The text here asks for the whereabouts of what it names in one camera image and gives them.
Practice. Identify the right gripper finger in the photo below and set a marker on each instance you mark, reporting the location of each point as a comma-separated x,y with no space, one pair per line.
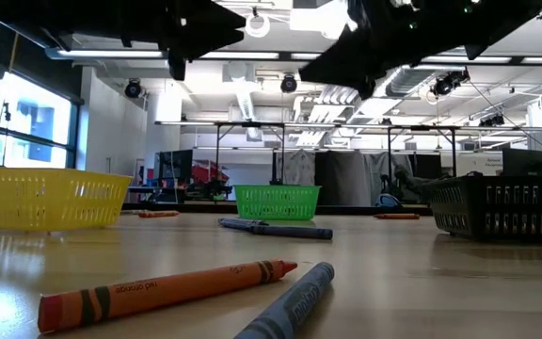
367,16
341,63

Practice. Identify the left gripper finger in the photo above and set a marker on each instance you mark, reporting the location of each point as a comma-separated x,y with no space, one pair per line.
214,43
224,19

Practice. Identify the orange crayon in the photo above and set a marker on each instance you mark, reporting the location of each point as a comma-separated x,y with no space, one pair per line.
158,292
158,214
395,216

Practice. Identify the grey blue crayon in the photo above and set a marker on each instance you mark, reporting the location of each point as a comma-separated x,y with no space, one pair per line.
294,232

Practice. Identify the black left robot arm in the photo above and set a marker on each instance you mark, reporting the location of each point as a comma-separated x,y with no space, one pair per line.
87,19

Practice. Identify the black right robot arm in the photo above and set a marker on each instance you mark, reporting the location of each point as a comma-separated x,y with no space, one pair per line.
487,23

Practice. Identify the overhead bar with light strips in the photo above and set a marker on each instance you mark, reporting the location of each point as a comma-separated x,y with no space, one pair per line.
285,56

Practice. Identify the black track spotlight cluster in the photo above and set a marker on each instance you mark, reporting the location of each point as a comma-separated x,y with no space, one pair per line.
492,120
445,85

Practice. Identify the light grey curtain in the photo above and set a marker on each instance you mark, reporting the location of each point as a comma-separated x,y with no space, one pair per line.
299,167

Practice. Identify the dark grey curtain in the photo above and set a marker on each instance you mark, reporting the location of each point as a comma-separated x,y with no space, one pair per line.
341,179

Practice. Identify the black monitor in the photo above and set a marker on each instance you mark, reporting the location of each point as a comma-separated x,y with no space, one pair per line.
177,165
527,162

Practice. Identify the red object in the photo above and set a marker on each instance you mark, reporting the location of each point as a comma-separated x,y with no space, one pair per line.
205,173

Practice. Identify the person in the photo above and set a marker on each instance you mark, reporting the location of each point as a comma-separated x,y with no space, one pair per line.
407,181

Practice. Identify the blue and white object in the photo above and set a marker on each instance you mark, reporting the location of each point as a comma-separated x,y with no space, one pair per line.
387,201

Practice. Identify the white cabinet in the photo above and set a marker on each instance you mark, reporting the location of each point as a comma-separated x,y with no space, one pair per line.
478,165

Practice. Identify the green plastic basket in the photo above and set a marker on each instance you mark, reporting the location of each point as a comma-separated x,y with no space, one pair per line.
275,202

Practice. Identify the large window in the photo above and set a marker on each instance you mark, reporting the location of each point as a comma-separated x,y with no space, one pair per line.
40,122

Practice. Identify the black plastic basket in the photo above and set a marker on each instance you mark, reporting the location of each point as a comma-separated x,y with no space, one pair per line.
511,209

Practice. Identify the yellow plastic basket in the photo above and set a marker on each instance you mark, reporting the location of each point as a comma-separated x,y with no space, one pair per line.
40,198

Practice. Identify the black metal frame stand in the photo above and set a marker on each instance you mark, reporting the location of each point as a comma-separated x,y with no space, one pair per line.
218,150
453,150

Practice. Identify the black table frame rail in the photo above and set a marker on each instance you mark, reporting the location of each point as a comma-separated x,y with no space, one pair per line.
196,207

